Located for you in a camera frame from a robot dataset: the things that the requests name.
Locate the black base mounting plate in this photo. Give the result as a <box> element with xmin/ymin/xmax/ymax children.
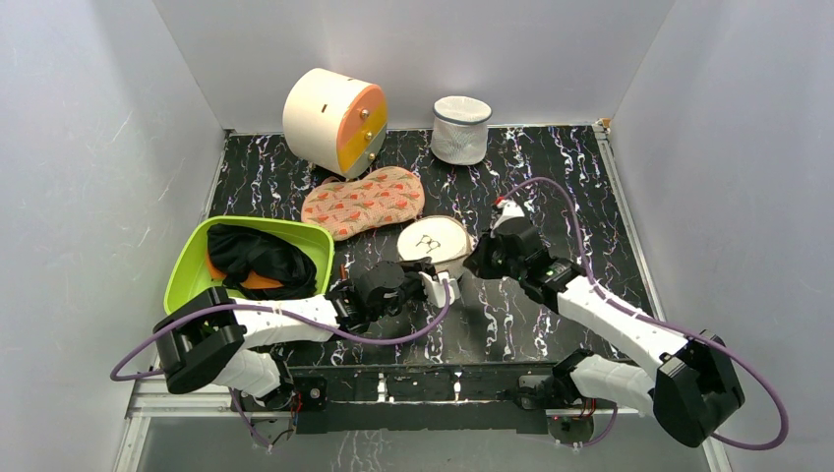
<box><xmin>290</xmin><ymin>362</ymin><xmax>579</xmax><ymax>435</ymax></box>

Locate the white mesh cylinder basket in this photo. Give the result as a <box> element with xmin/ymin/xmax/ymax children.
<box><xmin>430</xmin><ymin>95</ymin><xmax>493</xmax><ymax>165</ymax></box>

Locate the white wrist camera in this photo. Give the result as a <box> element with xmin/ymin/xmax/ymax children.
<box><xmin>490</xmin><ymin>198</ymin><xmax>525</xmax><ymax>233</ymax></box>
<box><xmin>419</xmin><ymin>271</ymin><xmax>461</xmax><ymax>308</ymax></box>

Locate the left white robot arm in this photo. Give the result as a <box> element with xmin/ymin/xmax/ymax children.
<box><xmin>153</xmin><ymin>259</ymin><xmax>459</xmax><ymax>409</ymax></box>

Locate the green plastic basin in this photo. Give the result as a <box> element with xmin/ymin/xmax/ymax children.
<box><xmin>163</xmin><ymin>215</ymin><xmax>334</xmax><ymax>315</ymax></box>

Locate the orange cloth in basin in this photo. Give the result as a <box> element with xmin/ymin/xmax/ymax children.
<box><xmin>205</xmin><ymin>253</ymin><xmax>283</xmax><ymax>290</ymax></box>

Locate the floral pink mesh pouch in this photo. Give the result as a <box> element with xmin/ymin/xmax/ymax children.
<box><xmin>301</xmin><ymin>166</ymin><xmax>426</xmax><ymax>242</ymax></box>

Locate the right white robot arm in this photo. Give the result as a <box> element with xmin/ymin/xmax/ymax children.
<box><xmin>463</xmin><ymin>216</ymin><xmax>745</xmax><ymax>447</ymax></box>

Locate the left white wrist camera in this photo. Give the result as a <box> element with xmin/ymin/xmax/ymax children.
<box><xmin>419</xmin><ymin>271</ymin><xmax>461</xmax><ymax>308</ymax></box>

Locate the round cream drawer box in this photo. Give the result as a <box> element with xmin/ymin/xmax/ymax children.
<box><xmin>282</xmin><ymin>68</ymin><xmax>388</xmax><ymax>179</ymax></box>

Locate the round white mesh laundry bag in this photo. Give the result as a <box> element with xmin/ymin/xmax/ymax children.
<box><xmin>396</xmin><ymin>215</ymin><xmax>474</xmax><ymax>279</ymax></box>

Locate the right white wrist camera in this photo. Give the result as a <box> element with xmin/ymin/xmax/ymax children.
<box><xmin>490</xmin><ymin>198</ymin><xmax>525</xmax><ymax>233</ymax></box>

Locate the black clothing in basin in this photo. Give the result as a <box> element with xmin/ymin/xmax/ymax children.
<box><xmin>208</xmin><ymin>224</ymin><xmax>317</xmax><ymax>301</ymax></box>

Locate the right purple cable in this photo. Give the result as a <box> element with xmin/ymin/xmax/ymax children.
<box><xmin>495</xmin><ymin>177</ymin><xmax>790</xmax><ymax>452</ymax></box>

